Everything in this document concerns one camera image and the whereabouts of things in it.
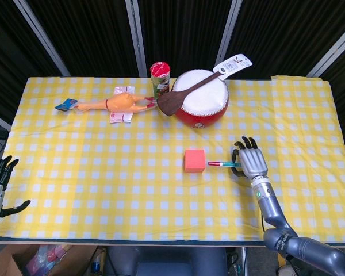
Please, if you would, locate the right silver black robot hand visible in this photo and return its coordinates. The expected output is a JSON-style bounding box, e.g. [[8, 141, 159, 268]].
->
[[231, 136, 269, 179]]

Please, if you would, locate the yellow white checked tablecloth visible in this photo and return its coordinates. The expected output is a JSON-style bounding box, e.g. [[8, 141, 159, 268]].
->
[[0, 75, 345, 245]]

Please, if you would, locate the brown cardboard box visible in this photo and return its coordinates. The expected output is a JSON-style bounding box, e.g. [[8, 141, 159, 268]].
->
[[0, 244, 75, 276]]

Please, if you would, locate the dark wooden spatula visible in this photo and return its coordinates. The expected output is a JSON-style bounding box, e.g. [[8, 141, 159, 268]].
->
[[156, 70, 223, 117]]

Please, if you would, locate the orange rubber chicken toy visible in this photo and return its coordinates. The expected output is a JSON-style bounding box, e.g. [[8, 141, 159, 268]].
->
[[74, 92, 156, 113]]

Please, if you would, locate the blue hang tag card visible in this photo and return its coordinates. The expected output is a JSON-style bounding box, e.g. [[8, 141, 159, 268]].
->
[[54, 98, 78, 112]]

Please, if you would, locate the red and white pen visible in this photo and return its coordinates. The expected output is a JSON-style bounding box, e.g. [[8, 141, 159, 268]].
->
[[208, 161, 242, 168]]

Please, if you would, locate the white spatula label card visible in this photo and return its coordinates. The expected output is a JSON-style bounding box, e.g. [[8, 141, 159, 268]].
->
[[212, 53, 253, 81]]

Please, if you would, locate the green chips can red lid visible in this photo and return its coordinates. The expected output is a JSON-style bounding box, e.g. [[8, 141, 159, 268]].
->
[[149, 62, 172, 100]]

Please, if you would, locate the pink foam cube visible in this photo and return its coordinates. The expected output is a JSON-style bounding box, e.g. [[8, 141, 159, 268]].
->
[[184, 148, 206, 174]]

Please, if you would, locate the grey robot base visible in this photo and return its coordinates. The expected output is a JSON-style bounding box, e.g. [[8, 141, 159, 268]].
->
[[108, 246, 228, 276]]

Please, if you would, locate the silver metal frame post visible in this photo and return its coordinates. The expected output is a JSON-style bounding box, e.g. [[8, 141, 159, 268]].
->
[[306, 27, 345, 78], [125, 0, 148, 78], [214, 0, 244, 69], [13, 0, 72, 77]]

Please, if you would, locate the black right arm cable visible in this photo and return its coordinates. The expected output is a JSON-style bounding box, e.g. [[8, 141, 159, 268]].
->
[[258, 205, 267, 232]]

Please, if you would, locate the clear plastic bag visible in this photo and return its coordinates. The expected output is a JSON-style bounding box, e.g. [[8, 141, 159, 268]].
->
[[24, 244, 67, 274]]

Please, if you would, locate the red white drum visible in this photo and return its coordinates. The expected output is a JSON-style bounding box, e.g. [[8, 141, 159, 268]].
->
[[171, 68, 229, 128]]

